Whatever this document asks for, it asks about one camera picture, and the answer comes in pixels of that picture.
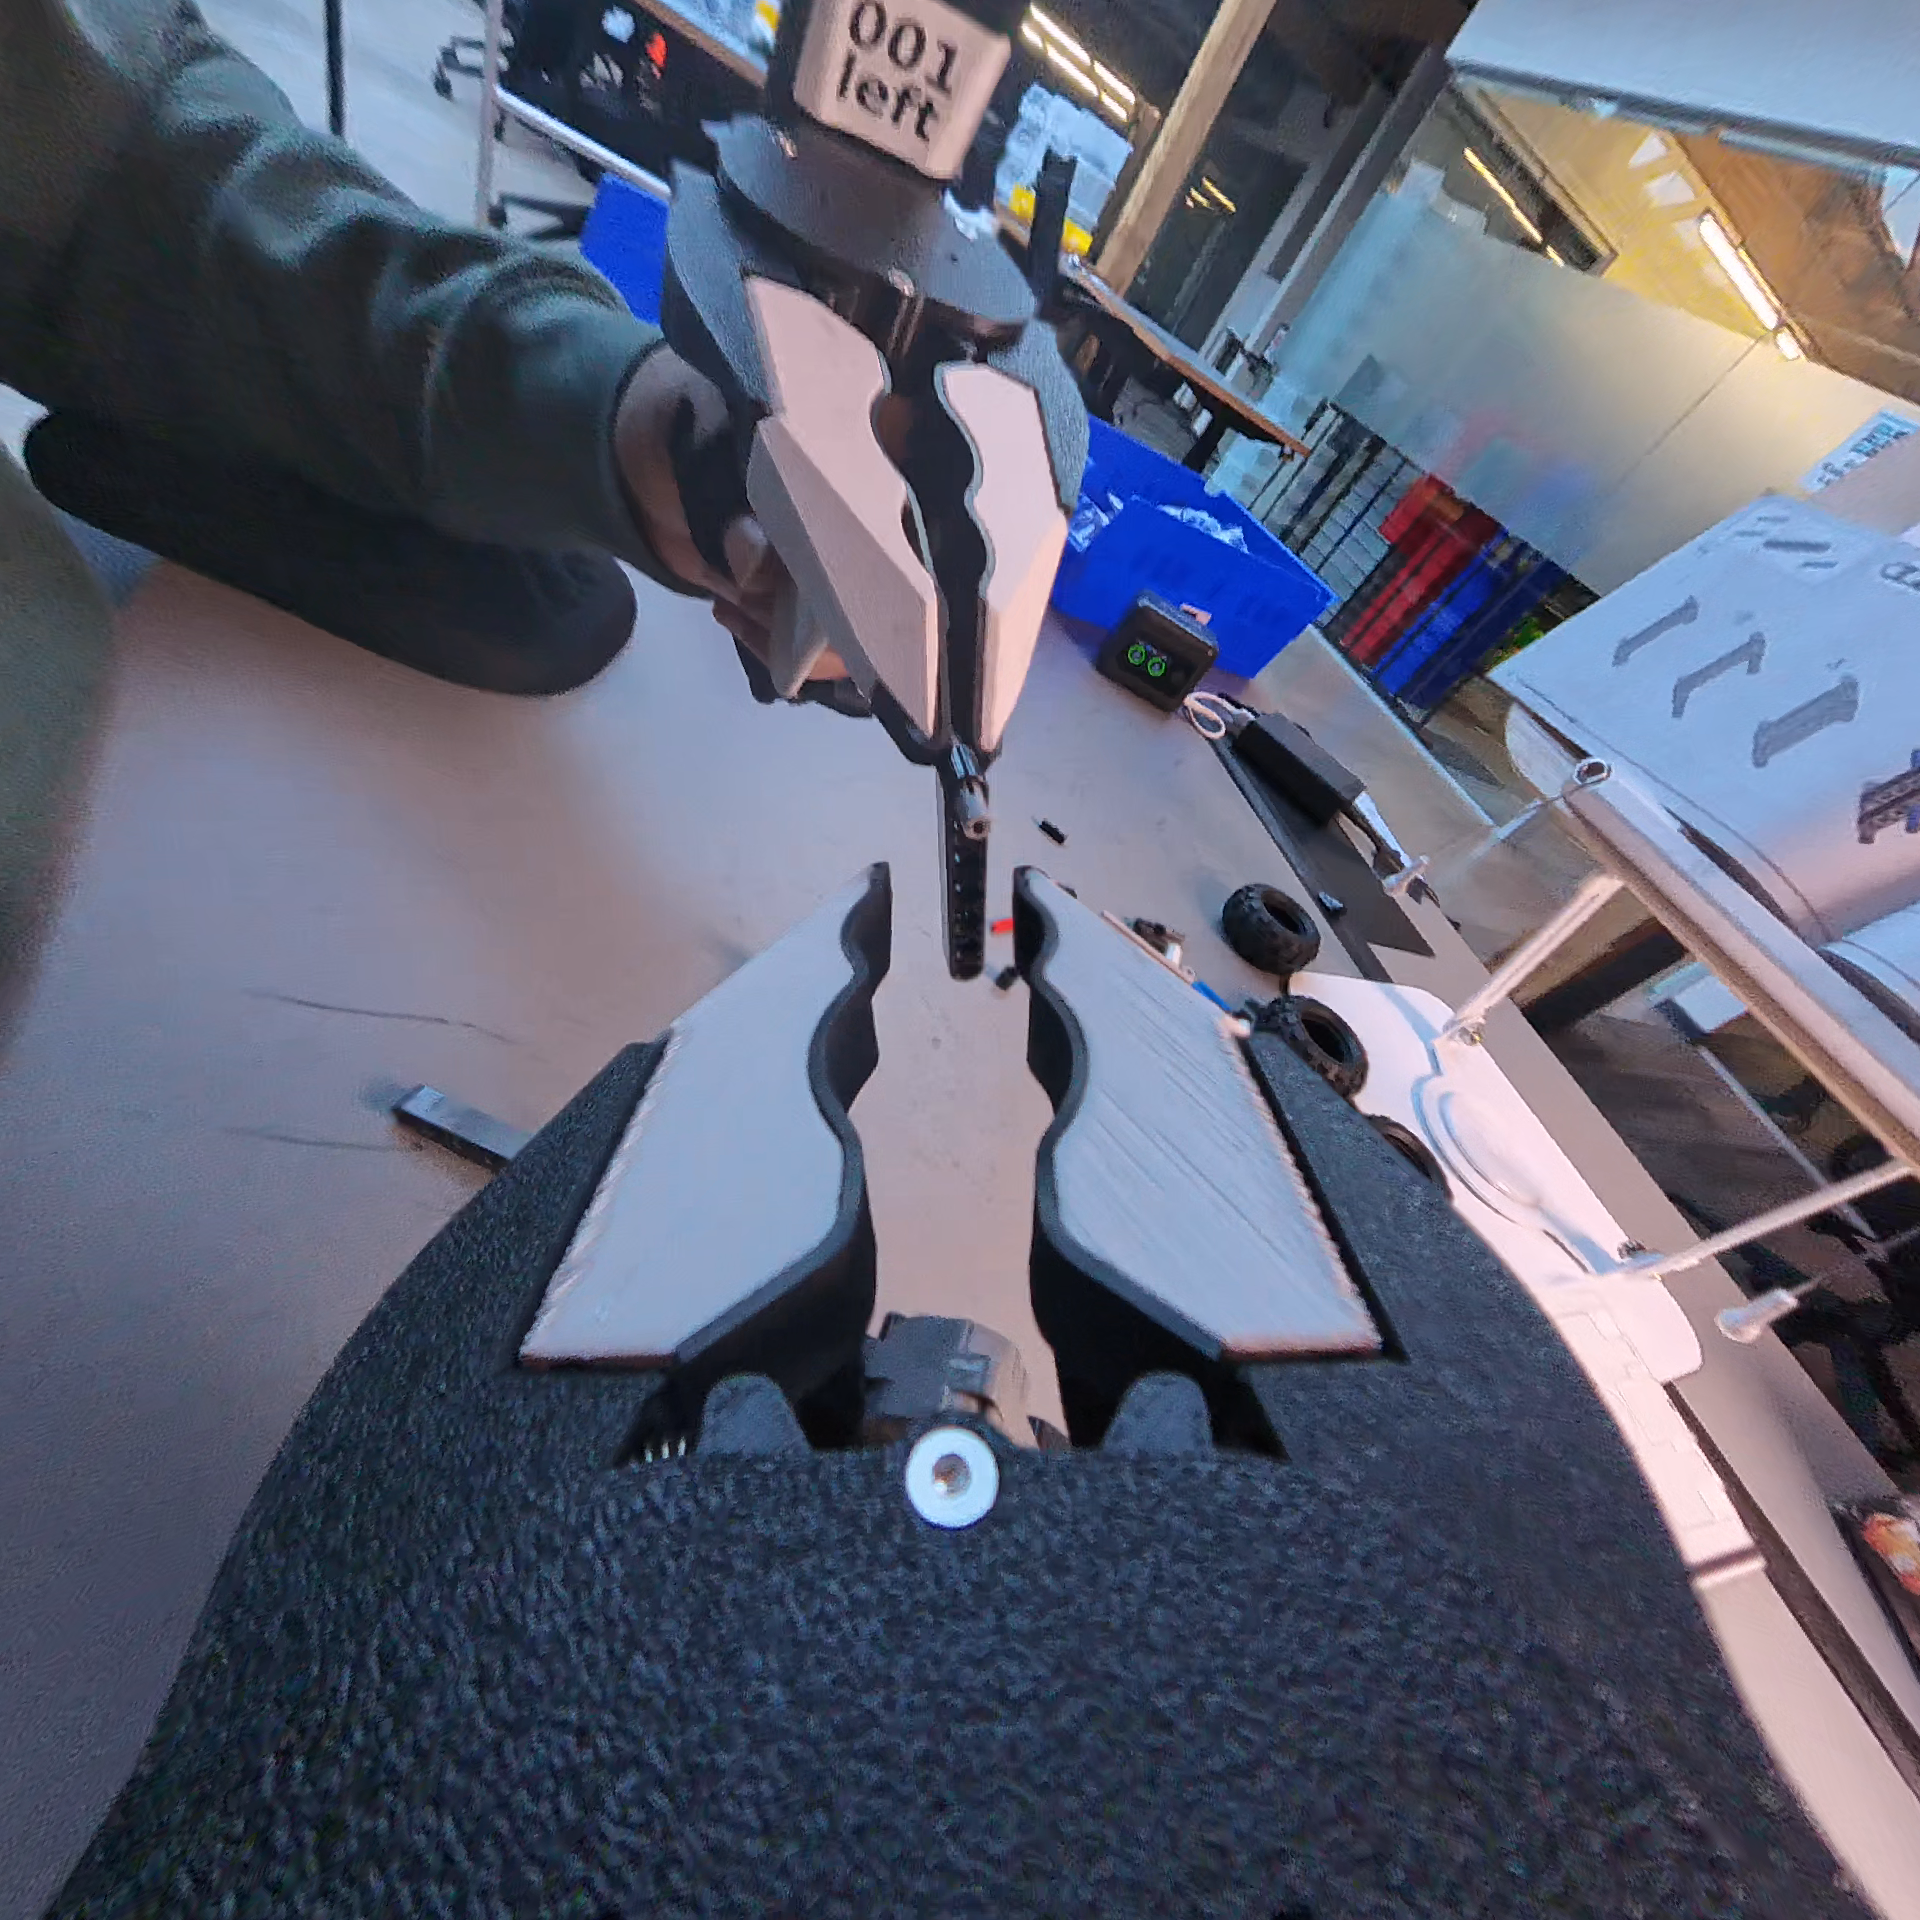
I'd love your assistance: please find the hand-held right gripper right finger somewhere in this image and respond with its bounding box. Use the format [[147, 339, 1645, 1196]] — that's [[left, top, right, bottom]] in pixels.
[[1013, 872, 1382, 1413]]

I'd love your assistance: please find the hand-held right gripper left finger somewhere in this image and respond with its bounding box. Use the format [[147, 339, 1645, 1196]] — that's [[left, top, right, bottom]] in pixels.
[[526, 870, 893, 1413]]

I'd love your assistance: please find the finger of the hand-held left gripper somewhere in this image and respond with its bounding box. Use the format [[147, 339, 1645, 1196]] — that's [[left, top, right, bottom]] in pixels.
[[745, 278, 949, 750], [937, 360, 1071, 750]]

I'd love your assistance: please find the pile of small building pieces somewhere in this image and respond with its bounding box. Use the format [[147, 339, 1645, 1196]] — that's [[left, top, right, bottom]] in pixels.
[[1126, 917, 1263, 1037]]

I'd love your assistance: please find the long dark grey holed beam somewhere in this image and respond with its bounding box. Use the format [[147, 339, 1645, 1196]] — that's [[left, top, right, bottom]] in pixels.
[[388, 1084, 534, 1168]]

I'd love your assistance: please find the long black holed beam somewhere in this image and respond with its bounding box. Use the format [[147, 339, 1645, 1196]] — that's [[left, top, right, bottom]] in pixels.
[[941, 744, 998, 986]]

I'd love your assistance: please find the building instruction booklet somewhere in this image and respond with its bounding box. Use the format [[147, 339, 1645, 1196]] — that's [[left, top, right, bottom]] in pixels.
[[1494, 435, 1920, 1021]]

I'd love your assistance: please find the person's left forearm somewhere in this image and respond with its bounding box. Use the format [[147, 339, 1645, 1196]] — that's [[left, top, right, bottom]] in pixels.
[[0, 0, 675, 573]]

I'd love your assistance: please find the wooden background desk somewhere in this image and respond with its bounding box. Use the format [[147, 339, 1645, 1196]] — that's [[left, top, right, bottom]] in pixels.
[[1051, 256, 1321, 453]]

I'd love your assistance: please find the grey desk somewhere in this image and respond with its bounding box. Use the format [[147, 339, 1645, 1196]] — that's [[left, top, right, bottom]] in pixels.
[[0, 555, 1920, 1920]]

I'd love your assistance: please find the person's left hand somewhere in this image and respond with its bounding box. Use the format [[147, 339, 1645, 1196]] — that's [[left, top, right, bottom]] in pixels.
[[616, 346, 797, 707]]

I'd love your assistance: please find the black device green display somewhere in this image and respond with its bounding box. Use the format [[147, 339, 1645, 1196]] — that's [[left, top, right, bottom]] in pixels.
[[1096, 596, 1223, 714]]

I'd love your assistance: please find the white book stand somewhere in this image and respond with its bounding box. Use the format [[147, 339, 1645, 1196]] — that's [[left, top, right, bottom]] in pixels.
[[1291, 707, 1920, 1683]]

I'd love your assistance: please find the wooden pillar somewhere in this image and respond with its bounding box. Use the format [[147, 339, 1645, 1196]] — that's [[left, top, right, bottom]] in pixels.
[[1096, 0, 1292, 286]]

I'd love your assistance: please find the black power adapter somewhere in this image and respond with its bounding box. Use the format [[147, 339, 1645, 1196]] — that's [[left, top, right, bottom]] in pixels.
[[1209, 707, 1442, 964]]

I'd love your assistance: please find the stack of coloured crates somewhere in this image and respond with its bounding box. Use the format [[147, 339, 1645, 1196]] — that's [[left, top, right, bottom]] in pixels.
[[1321, 468, 1593, 707]]

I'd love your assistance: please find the toy truck box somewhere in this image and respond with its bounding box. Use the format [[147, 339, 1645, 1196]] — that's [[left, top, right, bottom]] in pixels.
[[1845, 1496, 1920, 1607]]

